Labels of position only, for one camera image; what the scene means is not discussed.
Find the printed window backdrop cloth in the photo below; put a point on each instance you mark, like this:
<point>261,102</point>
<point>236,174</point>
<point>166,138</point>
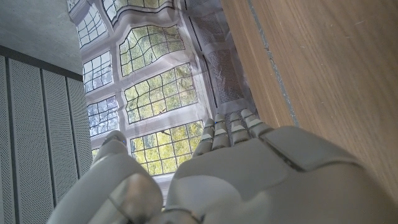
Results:
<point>155,87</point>

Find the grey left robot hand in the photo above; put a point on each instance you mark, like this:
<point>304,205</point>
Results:
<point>264,180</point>

